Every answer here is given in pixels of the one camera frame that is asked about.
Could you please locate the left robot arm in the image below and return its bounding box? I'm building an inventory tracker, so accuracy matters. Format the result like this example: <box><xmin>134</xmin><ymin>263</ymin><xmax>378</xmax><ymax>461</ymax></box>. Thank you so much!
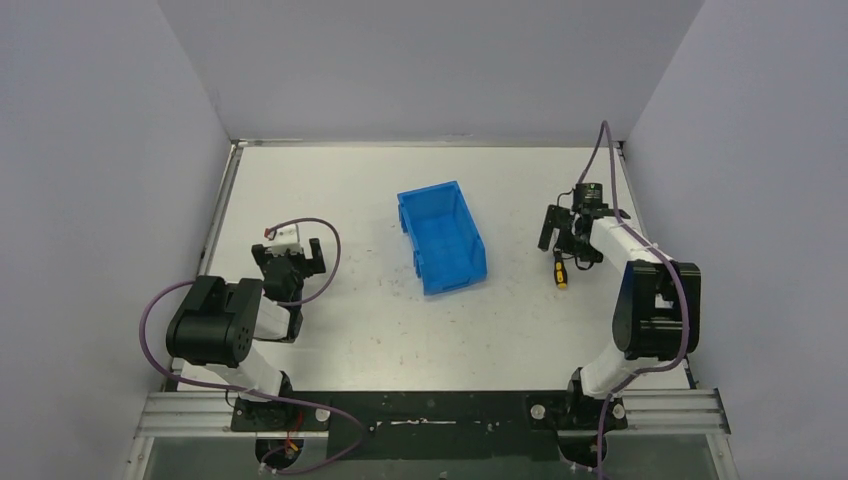
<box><xmin>166</xmin><ymin>237</ymin><xmax>327</xmax><ymax>431</ymax></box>

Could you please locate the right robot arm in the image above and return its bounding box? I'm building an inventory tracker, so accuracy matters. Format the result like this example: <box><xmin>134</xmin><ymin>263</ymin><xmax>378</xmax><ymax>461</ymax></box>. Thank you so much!
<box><xmin>538</xmin><ymin>205</ymin><xmax>701</xmax><ymax>431</ymax></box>

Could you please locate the yellow black screwdriver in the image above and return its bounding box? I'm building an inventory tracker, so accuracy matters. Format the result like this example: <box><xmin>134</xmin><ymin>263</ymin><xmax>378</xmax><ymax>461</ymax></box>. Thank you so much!
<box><xmin>553</xmin><ymin>251</ymin><xmax>568</xmax><ymax>289</ymax></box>

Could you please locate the blue plastic bin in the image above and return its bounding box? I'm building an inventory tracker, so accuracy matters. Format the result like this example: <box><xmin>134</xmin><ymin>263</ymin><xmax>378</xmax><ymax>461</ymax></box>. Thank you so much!
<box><xmin>397</xmin><ymin>181</ymin><xmax>488</xmax><ymax>296</ymax></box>

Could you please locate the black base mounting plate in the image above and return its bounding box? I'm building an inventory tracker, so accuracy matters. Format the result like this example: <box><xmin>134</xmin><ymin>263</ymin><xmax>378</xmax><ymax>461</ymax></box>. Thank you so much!
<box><xmin>230</xmin><ymin>388</ymin><xmax>628</xmax><ymax>466</ymax></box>

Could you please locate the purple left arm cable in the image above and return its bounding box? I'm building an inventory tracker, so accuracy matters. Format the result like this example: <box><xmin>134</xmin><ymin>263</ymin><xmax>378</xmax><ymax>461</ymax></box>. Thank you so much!
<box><xmin>137</xmin><ymin>217</ymin><xmax>368</xmax><ymax>477</ymax></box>

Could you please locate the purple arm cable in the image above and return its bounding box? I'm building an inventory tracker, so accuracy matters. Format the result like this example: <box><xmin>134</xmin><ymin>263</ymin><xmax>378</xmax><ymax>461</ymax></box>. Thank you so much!
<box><xmin>137</xmin><ymin>217</ymin><xmax>368</xmax><ymax>477</ymax></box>
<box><xmin>575</xmin><ymin>120</ymin><xmax>692</xmax><ymax>480</ymax></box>

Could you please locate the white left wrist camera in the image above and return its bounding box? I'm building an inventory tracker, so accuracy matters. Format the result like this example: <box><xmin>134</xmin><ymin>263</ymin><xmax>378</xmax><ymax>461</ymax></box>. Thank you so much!
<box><xmin>265</xmin><ymin>224</ymin><xmax>303</xmax><ymax>256</ymax></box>

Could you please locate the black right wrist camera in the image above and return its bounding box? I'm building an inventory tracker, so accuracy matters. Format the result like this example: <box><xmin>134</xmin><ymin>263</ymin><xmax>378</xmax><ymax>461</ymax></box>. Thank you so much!
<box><xmin>572</xmin><ymin>182</ymin><xmax>607</xmax><ymax>215</ymax></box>

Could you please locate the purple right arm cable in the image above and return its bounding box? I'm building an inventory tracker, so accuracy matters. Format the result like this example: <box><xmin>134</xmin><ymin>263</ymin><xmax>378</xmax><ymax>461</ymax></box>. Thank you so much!
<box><xmin>575</xmin><ymin>120</ymin><xmax>692</xmax><ymax>480</ymax></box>

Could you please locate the aluminium front rail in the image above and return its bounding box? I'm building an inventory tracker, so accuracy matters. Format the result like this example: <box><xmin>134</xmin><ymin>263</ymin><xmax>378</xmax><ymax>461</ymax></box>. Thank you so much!
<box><xmin>136</xmin><ymin>389</ymin><xmax>730</xmax><ymax>438</ymax></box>

